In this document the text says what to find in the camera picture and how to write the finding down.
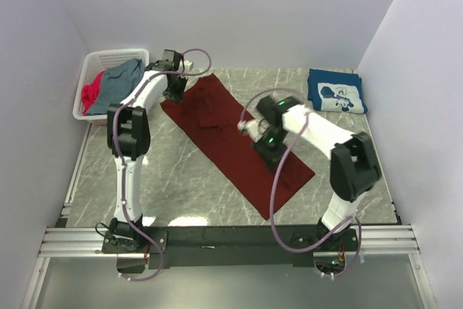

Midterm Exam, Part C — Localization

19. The dark red t shirt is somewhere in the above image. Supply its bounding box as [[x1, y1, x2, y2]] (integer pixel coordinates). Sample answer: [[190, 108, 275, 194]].
[[159, 72, 315, 221]]

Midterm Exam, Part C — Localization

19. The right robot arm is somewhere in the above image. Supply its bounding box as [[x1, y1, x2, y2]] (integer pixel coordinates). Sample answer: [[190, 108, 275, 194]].
[[238, 93, 382, 250]]

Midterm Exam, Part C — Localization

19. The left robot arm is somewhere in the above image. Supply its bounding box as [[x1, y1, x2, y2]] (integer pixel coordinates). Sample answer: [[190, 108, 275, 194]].
[[107, 50, 187, 245]]

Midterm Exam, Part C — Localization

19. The grey blue t shirt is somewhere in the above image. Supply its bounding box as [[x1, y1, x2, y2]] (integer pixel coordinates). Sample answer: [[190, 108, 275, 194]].
[[86, 58, 145, 116]]

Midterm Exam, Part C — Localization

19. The white plastic laundry basket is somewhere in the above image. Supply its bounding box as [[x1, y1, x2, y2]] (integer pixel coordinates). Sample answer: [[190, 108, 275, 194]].
[[72, 48, 150, 125]]

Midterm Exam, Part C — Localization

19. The folded blue t shirt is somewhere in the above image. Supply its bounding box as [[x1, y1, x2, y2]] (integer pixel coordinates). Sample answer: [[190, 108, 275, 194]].
[[307, 69, 368, 114]]

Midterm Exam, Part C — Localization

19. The pink red t shirt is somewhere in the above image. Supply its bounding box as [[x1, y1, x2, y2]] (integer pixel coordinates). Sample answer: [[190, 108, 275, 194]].
[[81, 71, 104, 116]]

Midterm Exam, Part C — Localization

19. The black base beam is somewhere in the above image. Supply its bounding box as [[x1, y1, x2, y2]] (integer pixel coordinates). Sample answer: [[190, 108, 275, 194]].
[[101, 224, 361, 274]]

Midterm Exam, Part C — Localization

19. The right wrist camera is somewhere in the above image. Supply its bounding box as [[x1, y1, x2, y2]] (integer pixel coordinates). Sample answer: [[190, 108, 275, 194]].
[[237, 119, 266, 143]]

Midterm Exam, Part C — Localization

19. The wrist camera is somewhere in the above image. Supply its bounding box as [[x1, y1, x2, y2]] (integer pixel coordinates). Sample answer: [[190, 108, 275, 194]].
[[179, 57, 194, 72], [237, 119, 266, 143]]

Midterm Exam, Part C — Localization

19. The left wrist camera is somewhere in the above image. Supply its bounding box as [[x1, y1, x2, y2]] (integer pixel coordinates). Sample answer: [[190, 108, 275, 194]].
[[179, 57, 194, 72]]

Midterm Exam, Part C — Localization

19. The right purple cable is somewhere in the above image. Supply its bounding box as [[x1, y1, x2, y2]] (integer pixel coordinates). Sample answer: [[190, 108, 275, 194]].
[[239, 88, 362, 282]]

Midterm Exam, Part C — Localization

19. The purple cable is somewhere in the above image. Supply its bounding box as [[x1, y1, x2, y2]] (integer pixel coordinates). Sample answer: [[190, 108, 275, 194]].
[[239, 88, 362, 282], [111, 47, 213, 282]]

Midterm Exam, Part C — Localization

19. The aluminium rail frame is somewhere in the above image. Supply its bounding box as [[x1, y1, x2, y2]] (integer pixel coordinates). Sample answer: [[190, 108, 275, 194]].
[[22, 225, 438, 308]]

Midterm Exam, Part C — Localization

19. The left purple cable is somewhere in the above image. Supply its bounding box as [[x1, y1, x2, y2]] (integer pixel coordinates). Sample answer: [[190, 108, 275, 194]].
[[111, 47, 213, 282]]

